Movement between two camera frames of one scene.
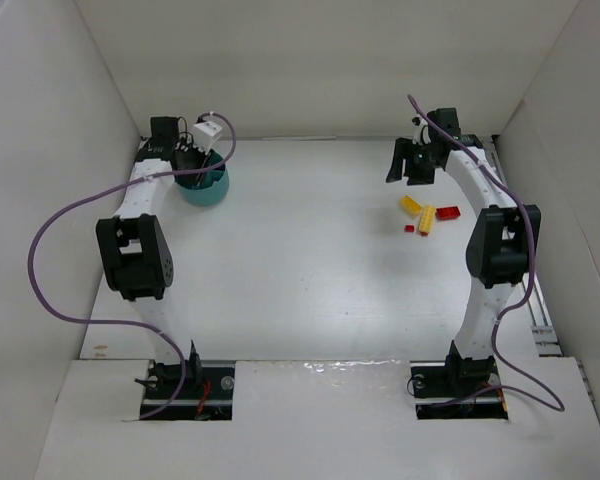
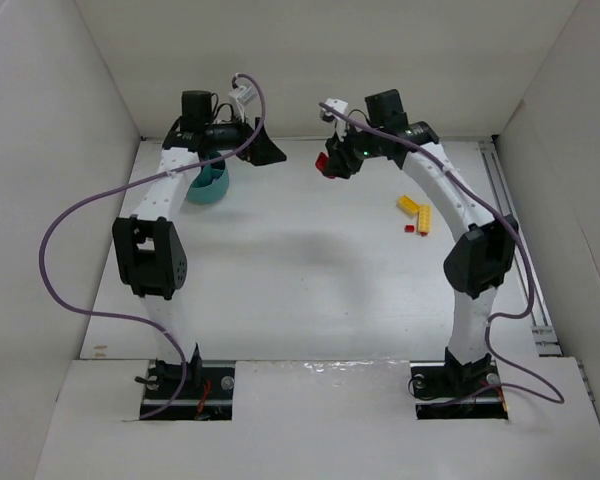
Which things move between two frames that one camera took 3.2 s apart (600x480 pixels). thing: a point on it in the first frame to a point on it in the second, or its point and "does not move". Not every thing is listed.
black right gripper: [408, 160] to [338, 160]
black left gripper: [188, 163] to [255, 141]
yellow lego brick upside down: [410, 205] does not move
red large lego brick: [448, 212] to [321, 162]
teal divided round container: [213, 183] does not move
